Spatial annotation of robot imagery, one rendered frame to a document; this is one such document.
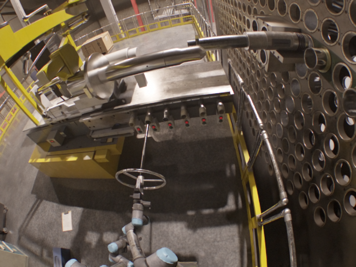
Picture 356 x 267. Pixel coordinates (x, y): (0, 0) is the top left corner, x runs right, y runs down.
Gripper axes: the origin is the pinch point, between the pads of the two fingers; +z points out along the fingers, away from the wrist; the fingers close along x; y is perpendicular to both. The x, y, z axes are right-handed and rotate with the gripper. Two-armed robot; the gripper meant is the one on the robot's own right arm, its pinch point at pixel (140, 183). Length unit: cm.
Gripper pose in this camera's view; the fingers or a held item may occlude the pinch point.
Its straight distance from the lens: 123.4
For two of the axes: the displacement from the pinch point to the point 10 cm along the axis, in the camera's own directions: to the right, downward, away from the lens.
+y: -10.0, 0.5, 0.5
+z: -0.1, -7.9, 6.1
